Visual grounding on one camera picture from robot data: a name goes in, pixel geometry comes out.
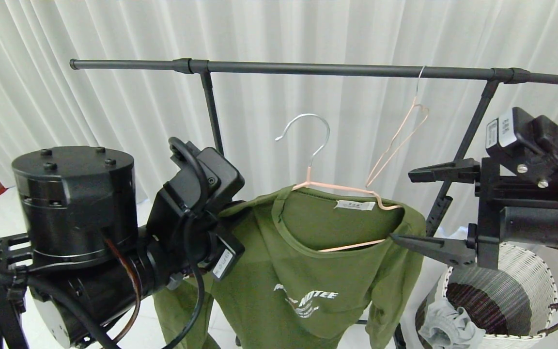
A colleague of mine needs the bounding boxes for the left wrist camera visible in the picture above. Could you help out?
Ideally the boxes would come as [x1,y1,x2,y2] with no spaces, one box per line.
[146,141,246,253]

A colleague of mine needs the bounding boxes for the pale grey shorts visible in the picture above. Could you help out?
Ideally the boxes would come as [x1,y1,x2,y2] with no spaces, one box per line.
[418,300,487,349]

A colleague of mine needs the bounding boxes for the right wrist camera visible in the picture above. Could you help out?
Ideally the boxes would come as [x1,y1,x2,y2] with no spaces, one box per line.
[482,106,558,210]

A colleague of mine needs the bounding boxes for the pink clothes hanger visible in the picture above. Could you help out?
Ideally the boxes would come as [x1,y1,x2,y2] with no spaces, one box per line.
[275,113,404,253]
[365,66,430,189]

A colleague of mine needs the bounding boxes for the green long-sleeved shirt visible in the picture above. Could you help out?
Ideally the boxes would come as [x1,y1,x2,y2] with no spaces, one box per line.
[152,186,427,349]

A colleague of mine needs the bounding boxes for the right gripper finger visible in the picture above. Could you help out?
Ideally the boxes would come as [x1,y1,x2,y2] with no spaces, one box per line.
[389,233,477,268]
[408,159,481,184]

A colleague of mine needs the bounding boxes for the black clothes rack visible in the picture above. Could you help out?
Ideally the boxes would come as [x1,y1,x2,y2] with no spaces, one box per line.
[69,58,558,349]

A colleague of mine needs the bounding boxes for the white curtain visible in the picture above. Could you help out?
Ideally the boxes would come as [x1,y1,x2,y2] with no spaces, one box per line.
[0,0,558,245]

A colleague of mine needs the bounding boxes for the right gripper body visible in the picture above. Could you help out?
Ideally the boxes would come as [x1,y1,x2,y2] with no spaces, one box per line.
[468,158,558,270]

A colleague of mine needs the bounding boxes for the white laundry basket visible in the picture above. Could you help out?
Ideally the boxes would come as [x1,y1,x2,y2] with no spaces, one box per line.
[415,241,558,349]

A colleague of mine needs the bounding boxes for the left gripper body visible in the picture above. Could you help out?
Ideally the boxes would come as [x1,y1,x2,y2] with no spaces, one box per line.
[31,225,246,349]

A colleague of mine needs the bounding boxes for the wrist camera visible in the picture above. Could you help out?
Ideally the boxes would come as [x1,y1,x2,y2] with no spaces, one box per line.
[482,106,558,210]
[146,141,246,253]

